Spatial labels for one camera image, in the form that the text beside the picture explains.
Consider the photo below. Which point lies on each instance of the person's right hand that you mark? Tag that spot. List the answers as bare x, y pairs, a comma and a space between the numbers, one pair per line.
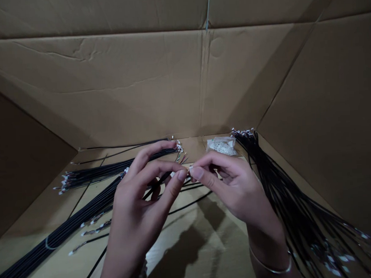
245, 197

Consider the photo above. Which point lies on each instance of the small white connector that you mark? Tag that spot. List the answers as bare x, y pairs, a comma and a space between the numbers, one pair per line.
191, 169

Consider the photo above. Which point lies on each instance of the clear bag of white connectors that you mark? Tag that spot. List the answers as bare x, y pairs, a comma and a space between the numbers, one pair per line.
221, 146

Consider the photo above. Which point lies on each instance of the person's left hand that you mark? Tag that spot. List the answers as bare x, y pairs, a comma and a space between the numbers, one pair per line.
136, 213

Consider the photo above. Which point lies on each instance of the brown cardboard box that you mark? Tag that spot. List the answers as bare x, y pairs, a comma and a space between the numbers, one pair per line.
141, 85

